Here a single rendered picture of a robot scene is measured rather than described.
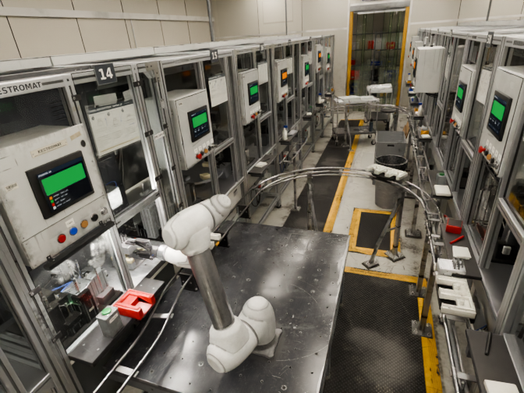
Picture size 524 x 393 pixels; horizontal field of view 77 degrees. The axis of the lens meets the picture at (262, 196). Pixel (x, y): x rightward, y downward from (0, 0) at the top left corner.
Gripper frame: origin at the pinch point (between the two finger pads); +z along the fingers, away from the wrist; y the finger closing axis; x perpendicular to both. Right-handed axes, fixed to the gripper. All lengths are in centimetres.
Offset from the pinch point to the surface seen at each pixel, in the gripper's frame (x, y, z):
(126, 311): 37.9, -8.1, -25.4
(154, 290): 17.9, -11.8, -26.6
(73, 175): 35, 62, -15
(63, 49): -302, 102, 348
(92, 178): 25, 56, -13
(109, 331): 51, -7, -27
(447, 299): -24, -16, -175
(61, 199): 43, 55, -15
